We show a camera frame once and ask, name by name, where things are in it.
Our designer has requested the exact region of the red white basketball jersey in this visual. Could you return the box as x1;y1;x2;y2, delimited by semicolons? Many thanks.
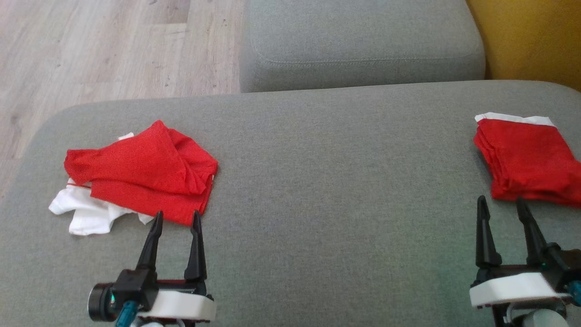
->
49;119;219;236

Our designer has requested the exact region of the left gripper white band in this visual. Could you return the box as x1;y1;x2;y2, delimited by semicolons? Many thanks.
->
113;210;217;325

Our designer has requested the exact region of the red shorts white trim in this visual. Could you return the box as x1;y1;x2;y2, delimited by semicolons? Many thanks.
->
473;112;581;208

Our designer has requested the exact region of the grey sofa seat cushion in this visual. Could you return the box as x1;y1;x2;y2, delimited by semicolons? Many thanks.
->
239;0;486;94

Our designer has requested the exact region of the wide yellow sofa backrest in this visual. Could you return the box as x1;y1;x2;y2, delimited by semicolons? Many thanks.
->
465;0;581;92

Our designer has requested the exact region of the large grey fabric sofa seat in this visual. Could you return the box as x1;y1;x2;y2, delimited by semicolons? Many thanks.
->
0;80;581;327

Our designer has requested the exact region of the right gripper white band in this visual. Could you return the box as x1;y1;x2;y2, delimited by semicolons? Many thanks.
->
469;195;572;309

